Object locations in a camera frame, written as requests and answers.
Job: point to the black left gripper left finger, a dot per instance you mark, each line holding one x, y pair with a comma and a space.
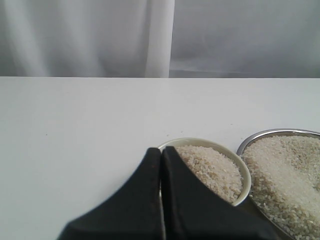
133, 212

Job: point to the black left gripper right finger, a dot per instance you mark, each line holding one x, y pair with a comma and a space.
193, 212

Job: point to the small cream ceramic bowl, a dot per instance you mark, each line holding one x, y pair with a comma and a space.
220, 169

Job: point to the steel tray of rice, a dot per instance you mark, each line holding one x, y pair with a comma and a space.
284, 165

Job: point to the white backdrop curtain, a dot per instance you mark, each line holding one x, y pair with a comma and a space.
160, 38

